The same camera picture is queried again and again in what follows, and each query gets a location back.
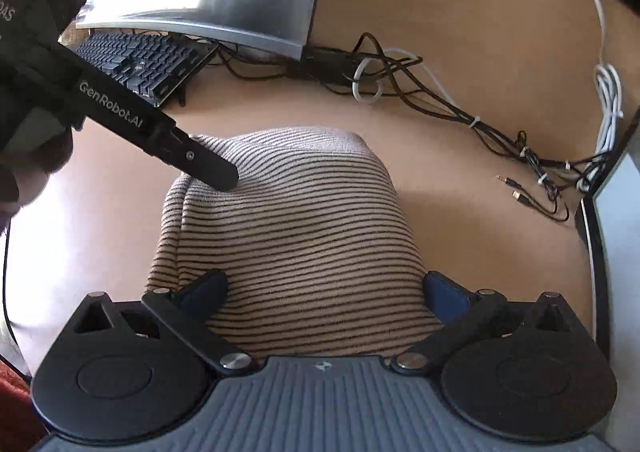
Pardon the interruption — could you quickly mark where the black cable bundle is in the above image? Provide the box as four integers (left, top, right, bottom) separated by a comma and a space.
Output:
209, 31, 612, 224

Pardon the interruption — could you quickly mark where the dark-gloved left hand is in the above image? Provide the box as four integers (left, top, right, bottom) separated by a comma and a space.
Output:
1, 128, 74, 232

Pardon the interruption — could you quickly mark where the white power cable with plug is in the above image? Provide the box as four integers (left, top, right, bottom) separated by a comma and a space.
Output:
564, 0, 626, 193

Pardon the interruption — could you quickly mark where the beige striped knit garment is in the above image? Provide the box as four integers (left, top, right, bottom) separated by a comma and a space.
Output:
146, 127, 439, 359

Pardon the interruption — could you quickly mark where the black mechanical keyboard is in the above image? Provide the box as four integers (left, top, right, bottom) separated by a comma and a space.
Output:
75, 33, 217, 109

